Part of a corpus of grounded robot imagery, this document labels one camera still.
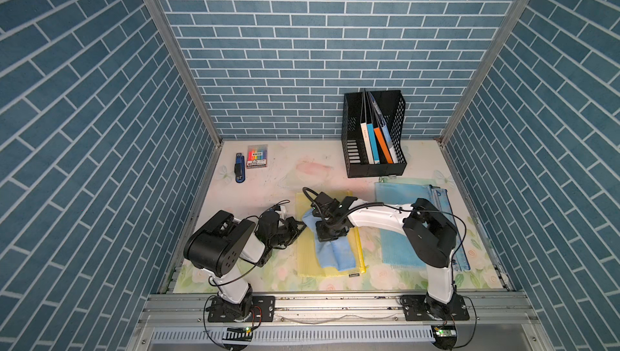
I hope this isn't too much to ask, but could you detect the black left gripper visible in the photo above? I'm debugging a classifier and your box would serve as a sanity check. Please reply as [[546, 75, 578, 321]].
[[267, 217, 308, 249]]

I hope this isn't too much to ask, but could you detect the light blue cleaning cloth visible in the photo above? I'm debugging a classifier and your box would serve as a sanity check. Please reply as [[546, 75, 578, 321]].
[[302, 209, 357, 272]]

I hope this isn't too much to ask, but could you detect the yellow mesh document bag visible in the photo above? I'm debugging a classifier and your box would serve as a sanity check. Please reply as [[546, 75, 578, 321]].
[[295, 191, 367, 278]]

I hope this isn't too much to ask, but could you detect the green mesh document bag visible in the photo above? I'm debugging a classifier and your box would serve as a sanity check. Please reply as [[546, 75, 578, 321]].
[[379, 177, 437, 186]]

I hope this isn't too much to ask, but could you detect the blue mesh document bag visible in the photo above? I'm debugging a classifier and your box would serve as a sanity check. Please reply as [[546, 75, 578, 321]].
[[375, 182, 431, 270]]

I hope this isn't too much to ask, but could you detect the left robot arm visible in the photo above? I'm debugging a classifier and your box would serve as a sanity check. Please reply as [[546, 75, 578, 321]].
[[183, 205, 307, 307]]

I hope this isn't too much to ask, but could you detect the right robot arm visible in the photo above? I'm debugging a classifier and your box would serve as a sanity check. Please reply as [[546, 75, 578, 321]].
[[304, 187, 458, 306]]

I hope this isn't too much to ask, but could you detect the box of coloured markers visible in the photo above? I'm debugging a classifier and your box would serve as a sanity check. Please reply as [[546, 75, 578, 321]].
[[246, 144, 268, 169]]

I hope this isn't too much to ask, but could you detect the blue black stapler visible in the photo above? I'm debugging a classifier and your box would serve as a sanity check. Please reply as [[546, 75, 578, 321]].
[[234, 152, 245, 184]]

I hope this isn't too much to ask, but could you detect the white book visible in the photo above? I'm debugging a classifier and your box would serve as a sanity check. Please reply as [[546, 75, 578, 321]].
[[360, 121, 375, 165]]

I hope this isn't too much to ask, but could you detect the orange book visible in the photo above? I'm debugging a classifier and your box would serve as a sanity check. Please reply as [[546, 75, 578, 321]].
[[374, 128, 394, 164]]

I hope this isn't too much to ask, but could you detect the teal book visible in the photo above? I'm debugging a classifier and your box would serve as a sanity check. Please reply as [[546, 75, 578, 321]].
[[367, 123, 380, 164]]

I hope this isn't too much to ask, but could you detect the blue folder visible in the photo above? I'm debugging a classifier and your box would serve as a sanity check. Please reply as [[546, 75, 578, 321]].
[[366, 92, 399, 164]]

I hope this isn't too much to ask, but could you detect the black mesh file holder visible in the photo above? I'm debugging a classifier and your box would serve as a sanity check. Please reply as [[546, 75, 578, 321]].
[[342, 90, 406, 178]]

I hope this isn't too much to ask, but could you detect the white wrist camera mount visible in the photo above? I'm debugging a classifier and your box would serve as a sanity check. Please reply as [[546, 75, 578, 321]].
[[273, 205, 287, 220]]

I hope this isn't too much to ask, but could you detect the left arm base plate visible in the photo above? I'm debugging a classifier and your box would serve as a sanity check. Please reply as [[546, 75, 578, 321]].
[[205, 295, 275, 324]]

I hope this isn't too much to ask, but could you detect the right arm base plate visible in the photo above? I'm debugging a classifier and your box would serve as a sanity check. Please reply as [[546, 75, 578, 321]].
[[398, 294, 470, 322]]

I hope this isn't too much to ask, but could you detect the aluminium front rail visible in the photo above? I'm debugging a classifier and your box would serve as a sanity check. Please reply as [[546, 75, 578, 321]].
[[129, 291, 552, 350]]

